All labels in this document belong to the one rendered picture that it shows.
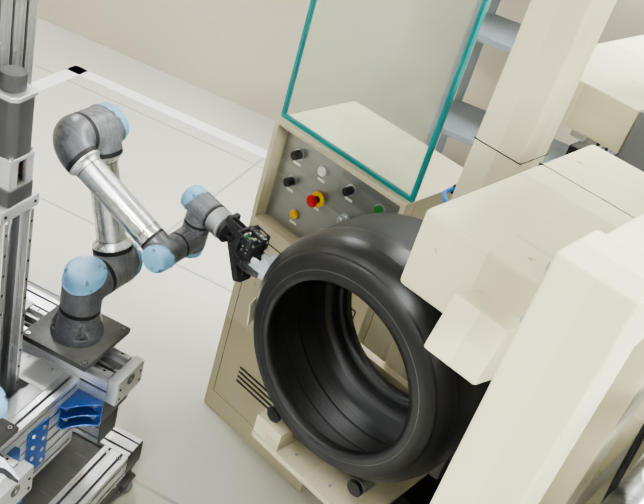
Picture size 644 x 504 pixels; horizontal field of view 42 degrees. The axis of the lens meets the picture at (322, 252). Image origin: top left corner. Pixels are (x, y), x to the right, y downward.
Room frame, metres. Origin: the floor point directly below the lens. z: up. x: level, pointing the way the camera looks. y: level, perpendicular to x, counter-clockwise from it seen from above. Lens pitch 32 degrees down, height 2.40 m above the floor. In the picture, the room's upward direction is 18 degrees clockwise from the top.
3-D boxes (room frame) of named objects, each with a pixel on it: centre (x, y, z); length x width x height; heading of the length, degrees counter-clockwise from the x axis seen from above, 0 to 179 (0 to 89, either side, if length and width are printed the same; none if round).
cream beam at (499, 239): (1.37, -0.40, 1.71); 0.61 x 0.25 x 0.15; 147
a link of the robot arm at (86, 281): (1.85, 0.60, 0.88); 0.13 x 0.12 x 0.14; 162
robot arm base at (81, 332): (1.84, 0.61, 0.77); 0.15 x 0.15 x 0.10
